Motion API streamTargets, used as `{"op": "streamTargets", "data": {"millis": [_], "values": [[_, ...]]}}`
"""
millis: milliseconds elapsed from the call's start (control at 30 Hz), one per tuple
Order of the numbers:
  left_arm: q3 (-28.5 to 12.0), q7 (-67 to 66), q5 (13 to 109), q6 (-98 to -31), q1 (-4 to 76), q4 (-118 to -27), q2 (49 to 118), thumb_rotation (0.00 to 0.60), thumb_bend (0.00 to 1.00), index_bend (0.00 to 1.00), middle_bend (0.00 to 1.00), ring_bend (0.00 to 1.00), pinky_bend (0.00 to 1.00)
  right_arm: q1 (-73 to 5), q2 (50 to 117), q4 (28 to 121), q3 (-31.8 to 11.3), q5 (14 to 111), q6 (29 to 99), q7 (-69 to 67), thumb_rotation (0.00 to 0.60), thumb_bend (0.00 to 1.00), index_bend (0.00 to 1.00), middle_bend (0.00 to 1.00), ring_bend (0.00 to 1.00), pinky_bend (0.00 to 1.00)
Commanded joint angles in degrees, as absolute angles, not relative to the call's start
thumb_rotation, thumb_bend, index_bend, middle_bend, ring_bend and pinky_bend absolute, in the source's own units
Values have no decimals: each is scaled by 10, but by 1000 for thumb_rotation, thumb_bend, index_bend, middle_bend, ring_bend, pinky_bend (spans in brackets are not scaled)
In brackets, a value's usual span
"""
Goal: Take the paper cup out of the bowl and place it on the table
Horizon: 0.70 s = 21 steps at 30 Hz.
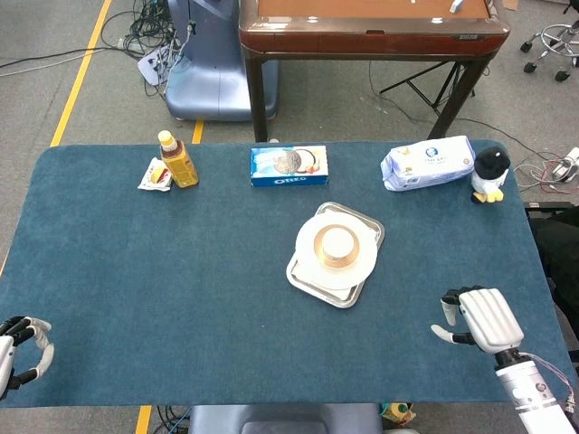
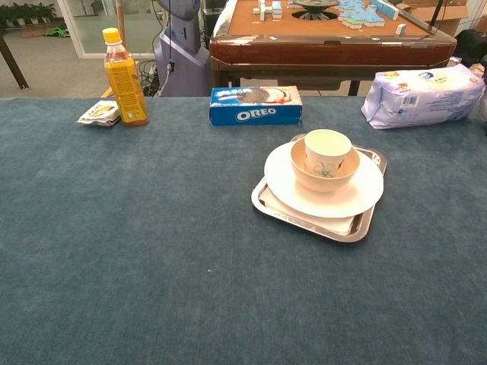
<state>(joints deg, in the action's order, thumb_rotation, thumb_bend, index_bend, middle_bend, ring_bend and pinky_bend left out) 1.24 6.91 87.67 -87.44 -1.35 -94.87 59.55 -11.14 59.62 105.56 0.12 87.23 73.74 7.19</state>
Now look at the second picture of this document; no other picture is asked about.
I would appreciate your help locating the white paper cup blue flower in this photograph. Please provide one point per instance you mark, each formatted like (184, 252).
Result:
(327, 150)

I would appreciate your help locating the purple robot base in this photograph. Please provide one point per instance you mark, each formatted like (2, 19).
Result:
(182, 64)

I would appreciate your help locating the white round plate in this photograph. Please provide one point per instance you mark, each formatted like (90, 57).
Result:
(289, 190)

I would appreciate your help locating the blue Oreo cookie box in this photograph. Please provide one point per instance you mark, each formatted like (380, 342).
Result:
(255, 112)

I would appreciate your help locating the beige bowl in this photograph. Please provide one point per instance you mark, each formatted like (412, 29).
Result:
(316, 181)

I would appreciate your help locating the white folded napkin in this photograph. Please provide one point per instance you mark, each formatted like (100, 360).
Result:
(335, 224)

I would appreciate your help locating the blue tablecloth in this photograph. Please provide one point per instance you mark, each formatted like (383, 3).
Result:
(152, 247)

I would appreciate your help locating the silver metal tray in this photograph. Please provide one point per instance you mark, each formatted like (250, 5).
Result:
(357, 228)

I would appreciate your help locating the yellow tea drink bottle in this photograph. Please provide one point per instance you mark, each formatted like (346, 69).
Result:
(125, 87)

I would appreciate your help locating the brown mahjong table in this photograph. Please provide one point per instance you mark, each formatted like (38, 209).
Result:
(327, 49)

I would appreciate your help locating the small white snack packet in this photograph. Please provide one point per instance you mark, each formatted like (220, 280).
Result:
(99, 113)

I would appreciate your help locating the white tissue pack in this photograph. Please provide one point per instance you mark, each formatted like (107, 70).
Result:
(422, 97)

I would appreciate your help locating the cardboard box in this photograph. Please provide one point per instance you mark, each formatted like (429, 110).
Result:
(437, 11)

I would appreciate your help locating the dark table leg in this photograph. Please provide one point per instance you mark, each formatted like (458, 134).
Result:
(11, 64)

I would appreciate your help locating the black bag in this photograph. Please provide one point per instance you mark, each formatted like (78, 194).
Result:
(472, 47)

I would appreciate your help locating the green potted plants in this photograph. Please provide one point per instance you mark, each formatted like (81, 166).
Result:
(26, 13)

